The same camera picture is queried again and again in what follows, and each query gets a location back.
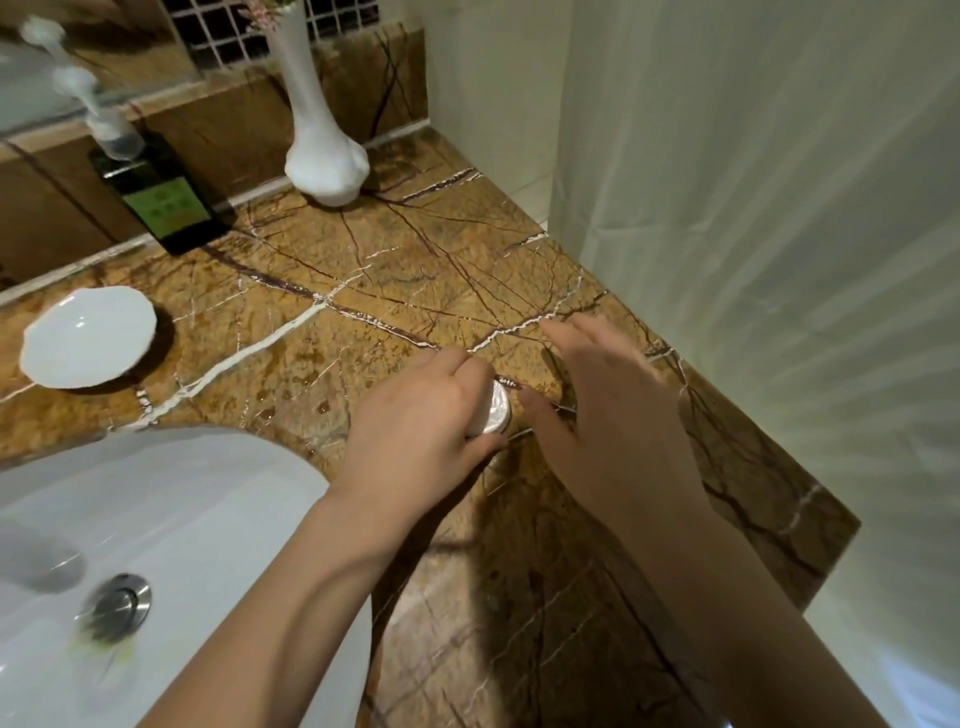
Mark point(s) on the person's right hand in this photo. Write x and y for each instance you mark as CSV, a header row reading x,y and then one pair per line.
x,y
622,435

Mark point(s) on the person's left hand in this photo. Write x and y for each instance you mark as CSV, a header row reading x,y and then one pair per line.
x,y
409,435

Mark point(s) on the person's right thumb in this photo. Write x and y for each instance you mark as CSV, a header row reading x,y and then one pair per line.
x,y
546,416

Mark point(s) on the person's left thumb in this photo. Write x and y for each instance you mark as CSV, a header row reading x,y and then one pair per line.
x,y
484,450

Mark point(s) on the small round white soap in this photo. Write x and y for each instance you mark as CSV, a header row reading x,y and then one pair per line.
x,y
493,414

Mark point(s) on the person's right forearm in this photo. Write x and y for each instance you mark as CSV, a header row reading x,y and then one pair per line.
x,y
757,630

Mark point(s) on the person's left forearm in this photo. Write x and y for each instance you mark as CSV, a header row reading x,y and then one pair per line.
x,y
277,615

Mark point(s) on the white shower curtain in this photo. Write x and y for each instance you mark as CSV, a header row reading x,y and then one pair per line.
x,y
780,300

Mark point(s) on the white ceramic sink basin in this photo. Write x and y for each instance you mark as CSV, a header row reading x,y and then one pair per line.
x,y
172,570

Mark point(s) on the white ceramic vase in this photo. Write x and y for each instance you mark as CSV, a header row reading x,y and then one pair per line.
x,y
319,142

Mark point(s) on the chrome sink drain plug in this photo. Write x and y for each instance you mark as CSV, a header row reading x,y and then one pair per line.
x,y
114,604

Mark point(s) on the white scalloped soap dish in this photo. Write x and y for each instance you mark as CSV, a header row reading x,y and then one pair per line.
x,y
88,337

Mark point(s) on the dark soap dispenser bottle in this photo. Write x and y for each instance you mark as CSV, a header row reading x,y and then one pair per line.
x,y
146,180

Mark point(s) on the pink flowers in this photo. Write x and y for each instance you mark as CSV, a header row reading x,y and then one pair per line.
x,y
262,11

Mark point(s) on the wall mirror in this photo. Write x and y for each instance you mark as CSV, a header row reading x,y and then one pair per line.
x,y
82,52

